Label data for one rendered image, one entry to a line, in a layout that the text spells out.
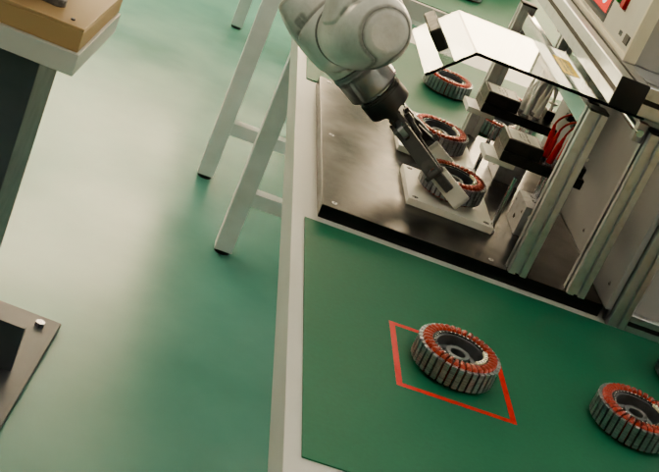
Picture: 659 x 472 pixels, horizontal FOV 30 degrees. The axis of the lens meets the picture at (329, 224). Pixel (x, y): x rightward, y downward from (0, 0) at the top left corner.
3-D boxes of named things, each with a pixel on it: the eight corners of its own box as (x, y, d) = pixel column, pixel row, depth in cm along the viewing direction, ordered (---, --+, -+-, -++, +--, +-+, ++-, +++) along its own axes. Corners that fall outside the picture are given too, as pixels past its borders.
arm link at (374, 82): (376, 37, 198) (398, 65, 200) (331, 71, 200) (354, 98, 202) (379, 53, 190) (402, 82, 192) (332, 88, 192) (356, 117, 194)
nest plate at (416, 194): (405, 203, 197) (409, 196, 197) (399, 169, 211) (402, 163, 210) (490, 235, 199) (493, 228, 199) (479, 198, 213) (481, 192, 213)
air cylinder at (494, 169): (492, 179, 226) (505, 152, 224) (486, 164, 232) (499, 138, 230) (517, 188, 226) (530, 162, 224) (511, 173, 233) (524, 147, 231)
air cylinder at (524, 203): (512, 234, 204) (526, 205, 202) (505, 215, 210) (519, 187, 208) (539, 243, 204) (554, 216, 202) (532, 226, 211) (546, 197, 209)
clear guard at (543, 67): (424, 76, 176) (440, 37, 174) (411, 30, 198) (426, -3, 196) (626, 153, 182) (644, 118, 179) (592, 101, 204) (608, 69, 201)
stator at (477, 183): (419, 193, 198) (429, 174, 197) (414, 168, 209) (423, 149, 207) (482, 217, 200) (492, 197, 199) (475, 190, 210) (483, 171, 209)
